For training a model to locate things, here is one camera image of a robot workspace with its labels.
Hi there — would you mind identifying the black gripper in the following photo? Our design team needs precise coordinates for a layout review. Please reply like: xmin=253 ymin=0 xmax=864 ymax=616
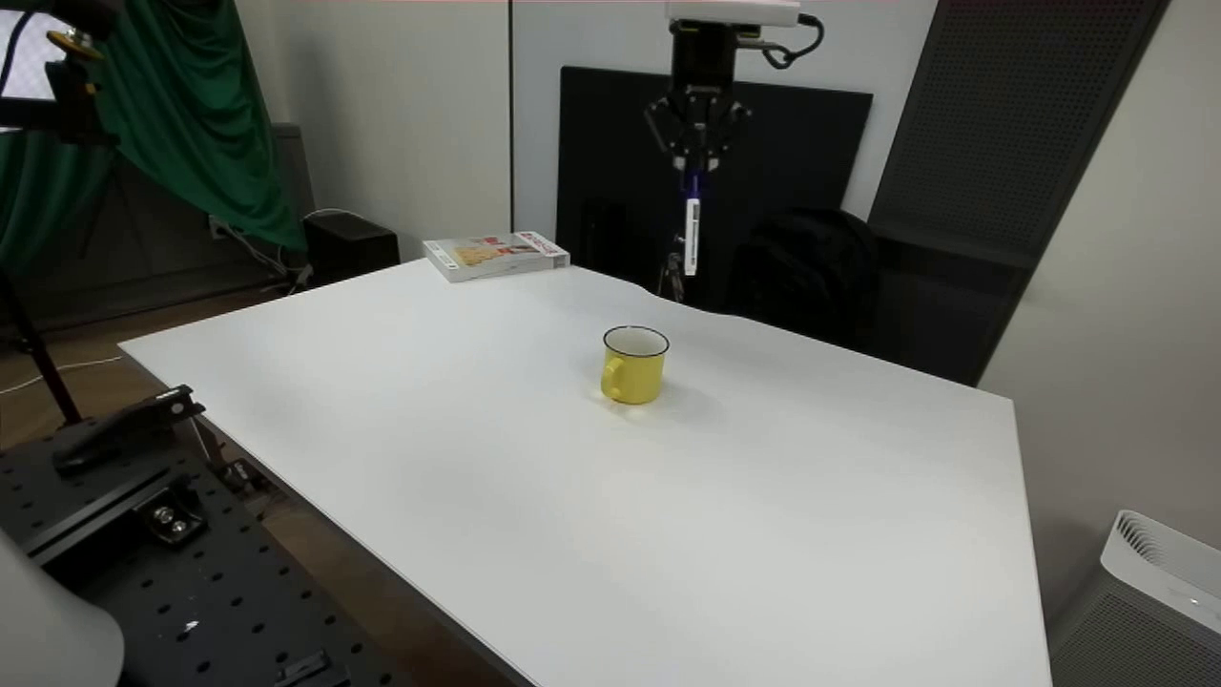
xmin=642 ymin=24 xmax=754 ymax=177

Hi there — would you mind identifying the white marker with blue cap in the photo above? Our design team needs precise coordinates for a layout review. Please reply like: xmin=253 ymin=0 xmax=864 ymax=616
xmin=677 ymin=162 xmax=705 ymax=284

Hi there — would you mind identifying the white rounded robot base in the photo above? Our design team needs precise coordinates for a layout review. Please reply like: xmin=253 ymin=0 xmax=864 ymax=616
xmin=0 ymin=532 xmax=130 ymax=687

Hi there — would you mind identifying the yellow enamel mug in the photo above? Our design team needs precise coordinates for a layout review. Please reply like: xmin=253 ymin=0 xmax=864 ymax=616
xmin=600 ymin=321 xmax=671 ymax=407

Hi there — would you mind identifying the small metal table clamp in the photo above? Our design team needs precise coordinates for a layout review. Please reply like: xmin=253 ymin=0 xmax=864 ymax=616
xmin=652 ymin=229 xmax=691 ymax=306

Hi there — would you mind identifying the black backpack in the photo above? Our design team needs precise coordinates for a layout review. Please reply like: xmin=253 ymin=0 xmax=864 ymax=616
xmin=726 ymin=206 xmax=890 ymax=356

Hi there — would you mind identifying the black speaker box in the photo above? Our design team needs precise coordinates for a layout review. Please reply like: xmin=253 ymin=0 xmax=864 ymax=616
xmin=302 ymin=209 xmax=404 ymax=289

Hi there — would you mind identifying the green cloth curtain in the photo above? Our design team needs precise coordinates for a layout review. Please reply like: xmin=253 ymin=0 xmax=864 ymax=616
xmin=0 ymin=0 xmax=309 ymax=280

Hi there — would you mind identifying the white plastic bin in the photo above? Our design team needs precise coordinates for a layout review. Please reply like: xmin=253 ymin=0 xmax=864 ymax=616
xmin=1050 ymin=503 xmax=1221 ymax=687

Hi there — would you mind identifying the black bench clamp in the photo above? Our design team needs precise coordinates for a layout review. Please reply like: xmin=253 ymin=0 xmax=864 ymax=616
xmin=50 ymin=383 xmax=207 ymax=482

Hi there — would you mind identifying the black perforated breadboard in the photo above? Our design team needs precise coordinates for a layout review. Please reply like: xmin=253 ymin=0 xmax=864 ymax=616
xmin=0 ymin=432 xmax=424 ymax=687

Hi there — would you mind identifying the bright monitor screen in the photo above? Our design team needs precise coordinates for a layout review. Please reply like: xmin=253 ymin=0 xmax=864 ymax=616
xmin=0 ymin=4 xmax=78 ymax=106

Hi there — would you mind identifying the black tripod leg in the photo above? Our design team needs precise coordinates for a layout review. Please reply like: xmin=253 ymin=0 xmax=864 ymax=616
xmin=0 ymin=272 xmax=87 ymax=432

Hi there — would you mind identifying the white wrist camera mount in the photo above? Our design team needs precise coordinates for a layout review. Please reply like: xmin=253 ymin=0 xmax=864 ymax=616
xmin=662 ymin=0 xmax=810 ymax=32

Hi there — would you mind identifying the dark grey wall panel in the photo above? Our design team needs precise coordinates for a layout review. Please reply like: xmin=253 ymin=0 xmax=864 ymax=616
xmin=864 ymin=0 xmax=1171 ymax=388

